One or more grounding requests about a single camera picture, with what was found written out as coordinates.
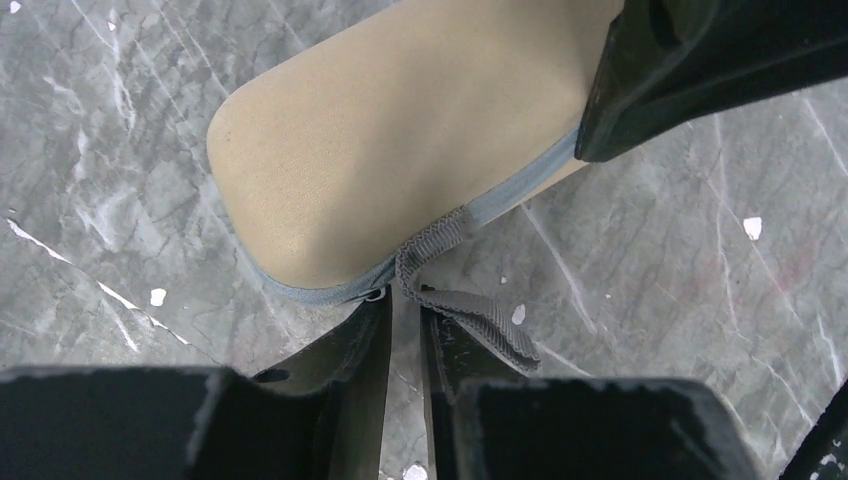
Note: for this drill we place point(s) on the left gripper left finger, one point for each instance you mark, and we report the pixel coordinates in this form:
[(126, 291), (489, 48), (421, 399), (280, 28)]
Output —
[(316, 415)]

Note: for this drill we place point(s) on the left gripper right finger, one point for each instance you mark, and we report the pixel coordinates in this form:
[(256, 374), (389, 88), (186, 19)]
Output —
[(485, 420)]

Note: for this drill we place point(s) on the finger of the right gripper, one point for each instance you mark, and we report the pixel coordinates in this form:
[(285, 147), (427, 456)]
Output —
[(823, 453), (667, 62)]

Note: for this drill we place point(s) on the beige umbrella pouch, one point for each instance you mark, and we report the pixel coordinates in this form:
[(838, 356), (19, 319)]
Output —
[(363, 158)]

